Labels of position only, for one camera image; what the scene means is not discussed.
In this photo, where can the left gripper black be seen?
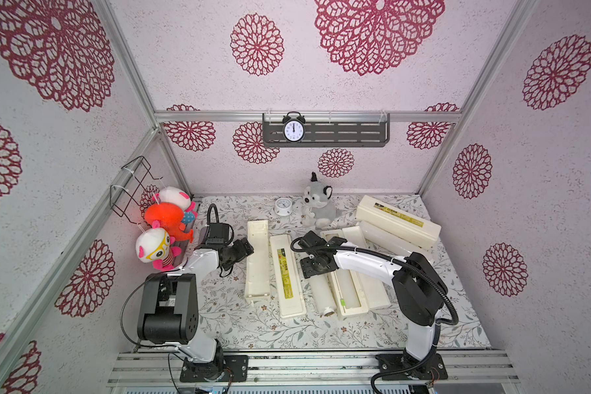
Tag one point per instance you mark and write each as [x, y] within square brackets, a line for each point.
[245, 249]

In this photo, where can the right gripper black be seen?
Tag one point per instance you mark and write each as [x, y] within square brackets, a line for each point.
[310, 241]

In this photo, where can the cream wrap dispenser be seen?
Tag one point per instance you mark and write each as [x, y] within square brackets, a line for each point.
[271, 271]
[357, 294]

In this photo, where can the plastic wrap roll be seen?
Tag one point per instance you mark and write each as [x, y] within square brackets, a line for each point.
[322, 295]

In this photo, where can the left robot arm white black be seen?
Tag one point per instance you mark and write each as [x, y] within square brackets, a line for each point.
[169, 313]

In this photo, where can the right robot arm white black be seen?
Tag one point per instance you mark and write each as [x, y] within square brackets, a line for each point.
[421, 294]

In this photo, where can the floral table mat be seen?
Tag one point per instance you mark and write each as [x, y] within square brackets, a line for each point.
[239, 324]

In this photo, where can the grey husky plush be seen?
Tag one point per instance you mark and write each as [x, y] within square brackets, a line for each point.
[319, 210]

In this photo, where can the small white round clock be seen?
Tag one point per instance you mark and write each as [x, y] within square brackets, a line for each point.
[283, 207]

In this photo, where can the white plush with glasses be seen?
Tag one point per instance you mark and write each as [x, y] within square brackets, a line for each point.
[155, 247]

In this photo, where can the red plush toy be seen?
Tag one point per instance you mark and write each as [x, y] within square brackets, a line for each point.
[168, 217]

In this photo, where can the white pink plush upper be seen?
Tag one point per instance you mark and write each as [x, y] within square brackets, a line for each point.
[175, 196]

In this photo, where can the back right cream dispenser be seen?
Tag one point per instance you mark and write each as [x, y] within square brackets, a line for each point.
[418, 231]

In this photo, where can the black alarm clock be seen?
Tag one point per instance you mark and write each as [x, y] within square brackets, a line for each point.
[293, 126]

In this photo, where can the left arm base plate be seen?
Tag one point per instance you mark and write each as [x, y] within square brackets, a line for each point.
[223, 369]

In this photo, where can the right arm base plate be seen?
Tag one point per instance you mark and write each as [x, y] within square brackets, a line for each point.
[397, 366]

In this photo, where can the black wire basket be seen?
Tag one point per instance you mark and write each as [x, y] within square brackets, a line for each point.
[122, 197]

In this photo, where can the grey wall shelf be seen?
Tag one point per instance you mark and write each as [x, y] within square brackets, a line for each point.
[332, 132]

